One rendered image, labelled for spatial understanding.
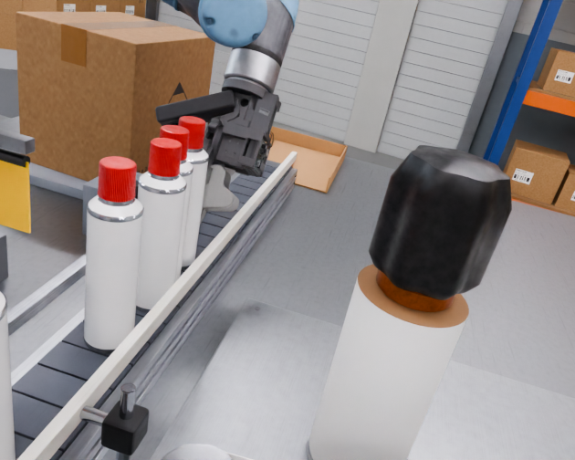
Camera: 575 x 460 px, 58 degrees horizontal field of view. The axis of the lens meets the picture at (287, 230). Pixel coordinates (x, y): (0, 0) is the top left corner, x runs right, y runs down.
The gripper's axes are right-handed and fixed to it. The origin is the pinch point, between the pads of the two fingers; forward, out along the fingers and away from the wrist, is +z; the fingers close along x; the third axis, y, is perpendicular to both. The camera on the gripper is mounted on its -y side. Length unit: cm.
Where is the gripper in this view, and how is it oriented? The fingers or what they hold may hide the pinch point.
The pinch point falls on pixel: (193, 216)
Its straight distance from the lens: 75.2
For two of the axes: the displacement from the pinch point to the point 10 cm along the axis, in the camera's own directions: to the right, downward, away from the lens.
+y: 9.5, 2.7, -1.3
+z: -2.8, 9.6, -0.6
